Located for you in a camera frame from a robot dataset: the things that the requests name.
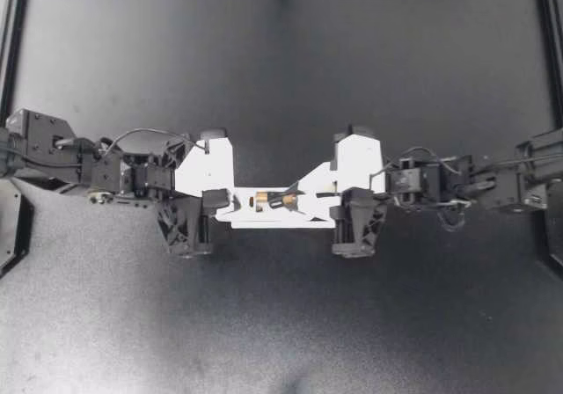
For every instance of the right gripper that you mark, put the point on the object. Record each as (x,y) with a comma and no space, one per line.
(358,222)

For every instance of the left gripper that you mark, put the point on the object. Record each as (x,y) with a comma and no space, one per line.
(184,227)

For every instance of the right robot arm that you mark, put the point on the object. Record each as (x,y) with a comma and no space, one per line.
(497,183)

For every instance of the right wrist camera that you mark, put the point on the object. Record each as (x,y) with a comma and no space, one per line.
(360,161)

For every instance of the black frame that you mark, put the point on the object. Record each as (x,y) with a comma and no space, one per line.
(550,60)

